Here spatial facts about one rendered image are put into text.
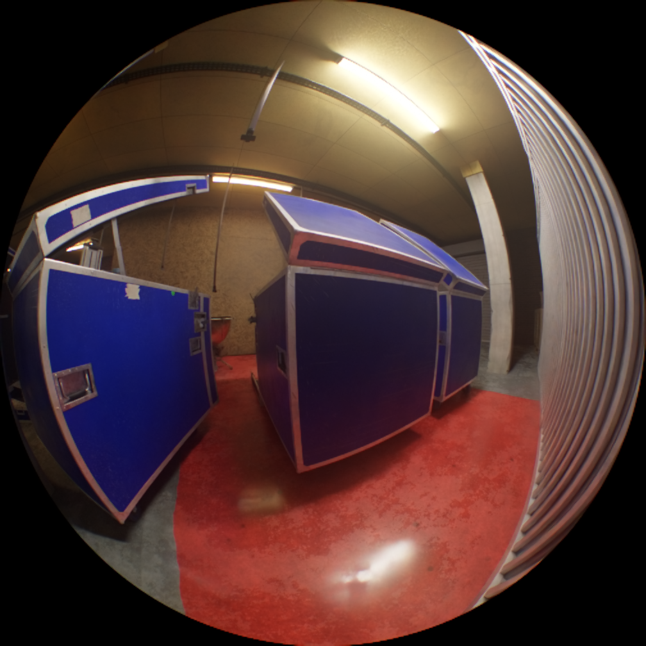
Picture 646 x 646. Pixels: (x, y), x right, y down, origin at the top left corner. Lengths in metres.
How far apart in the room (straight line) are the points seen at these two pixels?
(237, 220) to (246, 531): 4.64
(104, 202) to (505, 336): 3.49
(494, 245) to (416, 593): 3.26
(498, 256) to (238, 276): 4.54
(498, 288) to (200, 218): 5.41
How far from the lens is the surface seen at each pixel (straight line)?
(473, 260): 6.61
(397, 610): 0.82
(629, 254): 0.64
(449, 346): 1.44
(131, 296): 0.84
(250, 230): 4.49
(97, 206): 0.79
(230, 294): 4.07
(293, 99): 2.72
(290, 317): 0.60
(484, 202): 3.40
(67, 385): 0.71
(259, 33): 2.50
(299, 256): 0.62
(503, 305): 2.97
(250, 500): 1.01
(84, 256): 3.12
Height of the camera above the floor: 0.80
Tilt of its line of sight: 2 degrees down
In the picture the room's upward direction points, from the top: 1 degrees counter-clockwise
